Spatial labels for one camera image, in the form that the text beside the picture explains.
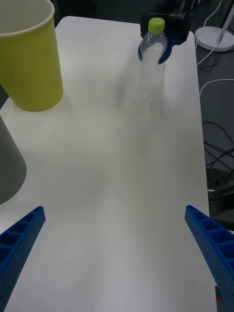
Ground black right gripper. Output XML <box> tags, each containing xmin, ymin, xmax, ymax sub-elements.
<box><xmin>137</xmin><ymin>0</ymin><xmax>193</xmax><ymax>65</ymax></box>

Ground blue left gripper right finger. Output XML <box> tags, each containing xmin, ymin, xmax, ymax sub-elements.
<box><xmin>184</xmin><ymin>205</ymin><xmax>234</xmax><ymax>312</ymax></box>

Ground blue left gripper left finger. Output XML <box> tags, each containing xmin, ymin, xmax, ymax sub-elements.
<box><xmin>0</xmin><ymin>206</ymin><xmax>46</xmax><ymax>312</ymax></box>

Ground clear bottle with green cap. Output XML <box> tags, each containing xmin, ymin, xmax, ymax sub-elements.
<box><xmin>139</xmin><ymin>17</ymin><xmax>168</xmax><ymax>100</ymax></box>

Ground white stand with round base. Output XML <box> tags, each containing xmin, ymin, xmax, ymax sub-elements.
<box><xmin>195</xmin><ymin>0</ymin><xmax>234</xmax><ymax>52</ymax></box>

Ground grey plastic bin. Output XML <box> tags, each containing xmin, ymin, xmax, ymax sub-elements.
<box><xmin>0</xmin><ymin>84</ymin><xmax>27</xmax><ymax>205</ymax></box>

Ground yellow-green plastic bin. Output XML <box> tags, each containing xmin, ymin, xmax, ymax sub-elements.
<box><xmin>0</xmin><ymin>0</ymin><xmax>64</xmax><ymax>112</ymax></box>

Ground white cable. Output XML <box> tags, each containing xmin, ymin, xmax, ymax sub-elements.
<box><xmin>199</xmin><ymin>78</ymin><xmax>234</xmax><ymax>96</ymax></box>
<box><xmin>196</xmin><ymin>46</ymin><xmax>218</xmax><ymax>66</ymax></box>

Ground black cable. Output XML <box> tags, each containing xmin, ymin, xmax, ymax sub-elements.
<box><xmin>202</xmin><ymin>121</ymin><xmax>234</xmax><ymax>171</ymax></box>

